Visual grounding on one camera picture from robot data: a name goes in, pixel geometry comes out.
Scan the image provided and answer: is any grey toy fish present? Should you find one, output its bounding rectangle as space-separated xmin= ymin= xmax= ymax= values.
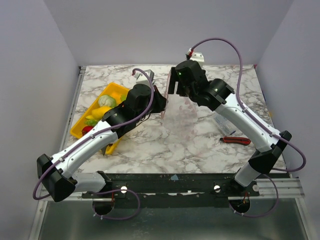
xmin=101 ymin=143 xmax=113 ymax=156

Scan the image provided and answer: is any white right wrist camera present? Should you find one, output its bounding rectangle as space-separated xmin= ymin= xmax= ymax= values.
xmin=186 ymin=51 xmax=205 ymax=68

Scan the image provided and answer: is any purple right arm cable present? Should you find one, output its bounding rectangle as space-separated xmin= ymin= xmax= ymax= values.
xmin=191 ymin=37 xmax=308 ymax=173

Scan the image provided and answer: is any red toy tomato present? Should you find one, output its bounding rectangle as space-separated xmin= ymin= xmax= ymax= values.
xmin=81 ymin=125 xmax=94 ymax=136

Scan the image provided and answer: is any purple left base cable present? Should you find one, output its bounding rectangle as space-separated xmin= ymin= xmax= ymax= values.
xmin=92 ymin=189 xmax=141 ymax=221

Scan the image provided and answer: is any red black utility knife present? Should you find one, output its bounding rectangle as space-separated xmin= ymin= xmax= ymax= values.
xmin=220 ymin=136 xmax=251 ymax=146

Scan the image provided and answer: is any yellow plastic tray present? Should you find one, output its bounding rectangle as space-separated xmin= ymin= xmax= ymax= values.
xmin=70 ymin=82 xmax=129 ymax=143

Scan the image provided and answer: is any clear zip top bag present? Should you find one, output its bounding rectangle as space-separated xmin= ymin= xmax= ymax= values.
xmin=160 ymin=71 xmax=198 ymax=142

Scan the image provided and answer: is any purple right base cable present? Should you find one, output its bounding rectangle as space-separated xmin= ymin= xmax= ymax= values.
xmin=229 ymin=173 xmax=280 ymax=218

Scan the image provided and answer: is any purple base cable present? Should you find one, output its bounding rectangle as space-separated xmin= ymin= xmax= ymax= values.
xmin=229 ymin=173 xmax=280 ymax=218
xmin=92 ymin=189 xmax=141 ymax=221

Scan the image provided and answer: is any clear plastic screw box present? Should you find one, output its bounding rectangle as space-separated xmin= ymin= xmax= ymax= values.
xmin=212 ymin=113 xmax=237 ymax=136

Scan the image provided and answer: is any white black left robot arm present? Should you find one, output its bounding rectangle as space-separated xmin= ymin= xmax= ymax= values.
xmin=36 ymin=83 xmax=167 ymax=202

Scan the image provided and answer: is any green toy cabbage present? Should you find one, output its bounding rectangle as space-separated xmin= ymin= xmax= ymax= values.
xmin=98 ymin=94 xmax=117 ymax=108

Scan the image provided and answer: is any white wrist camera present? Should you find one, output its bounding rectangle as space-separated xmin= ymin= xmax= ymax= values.
xmin=186 ymin=51 xmax=205 ymax=68
xmin=134 ymin=69 xmax=155 ymax=87

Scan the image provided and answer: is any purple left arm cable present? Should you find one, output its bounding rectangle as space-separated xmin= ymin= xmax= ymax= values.
xmin=32 ymin=68 xmax=157 ymax=201

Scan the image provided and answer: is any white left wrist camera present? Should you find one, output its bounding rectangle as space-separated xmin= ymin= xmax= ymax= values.
xmin=134 ymin=69 xmax=155 ymax=87

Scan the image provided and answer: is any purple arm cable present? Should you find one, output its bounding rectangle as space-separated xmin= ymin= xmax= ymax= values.
xmin=191 ymin=37 xmax=308 ymax=173
xmin=32 ymin=68 xmax=157 ymax=201

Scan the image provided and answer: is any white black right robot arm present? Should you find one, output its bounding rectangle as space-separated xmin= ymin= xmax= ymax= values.
xmin=168 ymin=60 xmax=292 ymax=196

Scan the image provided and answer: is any black mounting rail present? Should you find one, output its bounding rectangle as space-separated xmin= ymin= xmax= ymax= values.
xmin=82 ymin=173 xmax=259 ymax=208

